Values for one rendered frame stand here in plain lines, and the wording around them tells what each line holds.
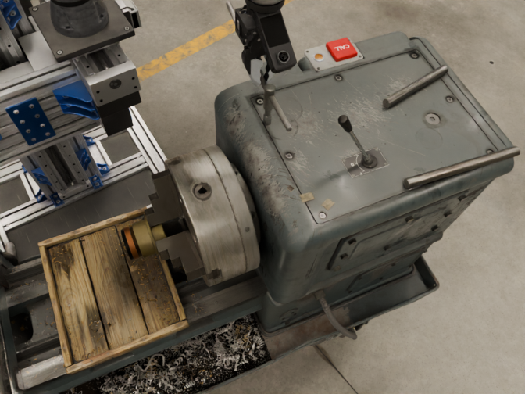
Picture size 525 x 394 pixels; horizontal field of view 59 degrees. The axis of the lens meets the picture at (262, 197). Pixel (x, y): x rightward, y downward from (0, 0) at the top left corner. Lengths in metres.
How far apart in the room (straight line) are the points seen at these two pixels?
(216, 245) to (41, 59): 0.82
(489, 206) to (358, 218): 1.80
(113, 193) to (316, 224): 1.42
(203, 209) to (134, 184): 1.28
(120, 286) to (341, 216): 0.63
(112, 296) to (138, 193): 0.97
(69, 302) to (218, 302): 0.38
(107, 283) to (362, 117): 0.77
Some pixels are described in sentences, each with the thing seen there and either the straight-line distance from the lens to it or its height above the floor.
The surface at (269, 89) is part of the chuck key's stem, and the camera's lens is 0.95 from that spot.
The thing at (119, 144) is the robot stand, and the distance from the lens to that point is 2.35.
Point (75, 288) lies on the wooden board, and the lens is 1.32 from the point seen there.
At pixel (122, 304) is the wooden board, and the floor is 0.88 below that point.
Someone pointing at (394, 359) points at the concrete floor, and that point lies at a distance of 2.22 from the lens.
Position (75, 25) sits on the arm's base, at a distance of 1.39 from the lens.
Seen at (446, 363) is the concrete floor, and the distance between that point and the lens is 2.30.
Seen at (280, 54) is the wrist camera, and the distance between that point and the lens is 0.85.
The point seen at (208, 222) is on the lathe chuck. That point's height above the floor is 1.22.
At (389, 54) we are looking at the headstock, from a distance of 1.25.
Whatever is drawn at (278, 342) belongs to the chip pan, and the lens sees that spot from 1.57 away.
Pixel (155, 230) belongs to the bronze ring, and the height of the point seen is 1.11.
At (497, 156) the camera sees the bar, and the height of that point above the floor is 1.28.
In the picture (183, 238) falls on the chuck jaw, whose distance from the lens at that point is 1.06.
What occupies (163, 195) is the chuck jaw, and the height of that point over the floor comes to 1.16.
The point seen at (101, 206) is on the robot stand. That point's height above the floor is 0.21.
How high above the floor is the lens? 2.08
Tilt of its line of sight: 61 degrees down
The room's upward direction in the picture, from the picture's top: 7 degrees clockwise
